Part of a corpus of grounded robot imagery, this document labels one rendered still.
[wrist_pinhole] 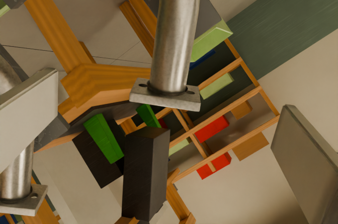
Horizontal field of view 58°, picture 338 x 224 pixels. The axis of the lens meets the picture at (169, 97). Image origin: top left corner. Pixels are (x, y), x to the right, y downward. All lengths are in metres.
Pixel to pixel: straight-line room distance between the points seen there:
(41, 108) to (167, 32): 0.10
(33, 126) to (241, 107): 5.37
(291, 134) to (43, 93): 0.13
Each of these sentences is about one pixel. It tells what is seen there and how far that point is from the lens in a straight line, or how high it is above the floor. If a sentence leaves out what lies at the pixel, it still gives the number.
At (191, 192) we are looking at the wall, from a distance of 6.57.
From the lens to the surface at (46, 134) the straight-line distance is 0.34.
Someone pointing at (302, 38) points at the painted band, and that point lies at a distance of 6.07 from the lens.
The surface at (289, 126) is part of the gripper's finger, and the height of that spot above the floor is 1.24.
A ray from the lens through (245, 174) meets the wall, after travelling 6.29.
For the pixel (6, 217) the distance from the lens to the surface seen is 5.92.
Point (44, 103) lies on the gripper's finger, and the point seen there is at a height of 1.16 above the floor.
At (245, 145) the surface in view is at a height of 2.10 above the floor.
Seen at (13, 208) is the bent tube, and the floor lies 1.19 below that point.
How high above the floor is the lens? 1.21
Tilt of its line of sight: 6 degrees down
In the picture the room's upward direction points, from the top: 147 degrees clockwise
